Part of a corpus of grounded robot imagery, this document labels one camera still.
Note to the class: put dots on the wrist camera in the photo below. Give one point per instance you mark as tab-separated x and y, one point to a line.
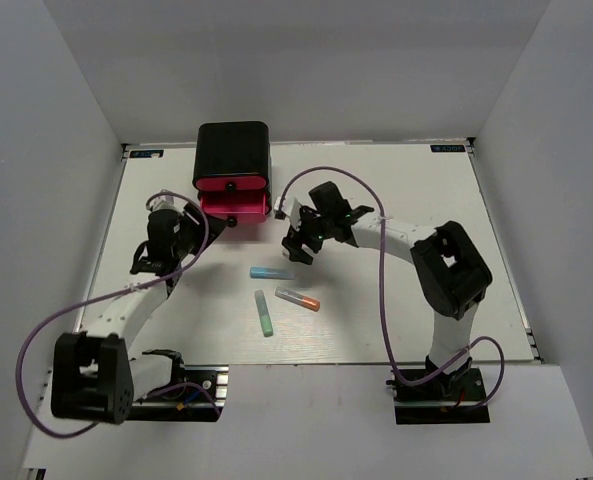
163	200
287	208

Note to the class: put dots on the pink drawer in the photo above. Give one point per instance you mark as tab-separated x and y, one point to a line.
242	207
230	183

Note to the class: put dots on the green highlighter pen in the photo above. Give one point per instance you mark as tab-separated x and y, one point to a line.
263	312

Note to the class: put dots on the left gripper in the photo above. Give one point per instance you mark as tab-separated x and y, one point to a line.
185	220

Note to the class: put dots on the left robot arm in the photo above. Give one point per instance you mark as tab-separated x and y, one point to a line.
94	376

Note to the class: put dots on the blue table label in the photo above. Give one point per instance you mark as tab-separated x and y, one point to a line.
448	148
146	154

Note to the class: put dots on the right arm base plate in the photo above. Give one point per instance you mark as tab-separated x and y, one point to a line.
434	404

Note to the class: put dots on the black drawer cabinet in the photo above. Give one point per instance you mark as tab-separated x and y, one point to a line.
232	149

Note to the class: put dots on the orange capped clear highlighter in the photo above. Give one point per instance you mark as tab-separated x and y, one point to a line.
297	299

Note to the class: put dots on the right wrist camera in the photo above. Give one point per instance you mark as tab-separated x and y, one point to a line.
287	208

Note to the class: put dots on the left blue table label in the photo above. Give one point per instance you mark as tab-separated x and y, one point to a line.
146	154

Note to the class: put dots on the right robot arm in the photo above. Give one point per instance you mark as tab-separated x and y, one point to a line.
451	272

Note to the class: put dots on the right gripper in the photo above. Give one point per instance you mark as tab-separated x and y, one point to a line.
297	236

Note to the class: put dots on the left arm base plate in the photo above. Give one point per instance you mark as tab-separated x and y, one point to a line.
201	402

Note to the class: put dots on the right blue table label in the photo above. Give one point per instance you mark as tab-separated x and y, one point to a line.
448	148

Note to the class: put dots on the blue highlighter pen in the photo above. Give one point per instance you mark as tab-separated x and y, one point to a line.
271	273

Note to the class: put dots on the pink top drawer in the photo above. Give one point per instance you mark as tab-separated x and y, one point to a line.
230	183

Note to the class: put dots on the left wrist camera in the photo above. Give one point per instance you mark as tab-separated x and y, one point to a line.
163	200

